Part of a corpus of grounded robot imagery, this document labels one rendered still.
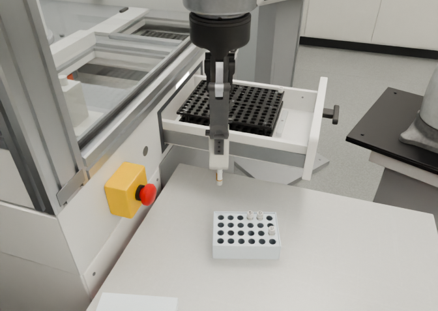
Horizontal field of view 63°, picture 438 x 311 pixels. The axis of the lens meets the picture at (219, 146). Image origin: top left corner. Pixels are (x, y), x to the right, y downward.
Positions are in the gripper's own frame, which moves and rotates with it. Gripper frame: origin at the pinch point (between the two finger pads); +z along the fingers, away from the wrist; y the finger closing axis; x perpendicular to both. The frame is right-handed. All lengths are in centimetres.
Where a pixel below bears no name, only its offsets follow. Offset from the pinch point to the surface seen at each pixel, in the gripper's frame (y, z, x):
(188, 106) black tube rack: 29.0, 9.7, 7.5
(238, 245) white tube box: -2.8, 19.9, -3.6
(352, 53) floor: 288, 98, -126
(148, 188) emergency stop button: 1.6, 10.4, 12.3
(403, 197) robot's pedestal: 28, 38, -51
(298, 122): 32.3, 15.9, -19.7
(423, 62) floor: 269, 97, -185
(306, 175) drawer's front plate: 12.3, 16.0, -18.1
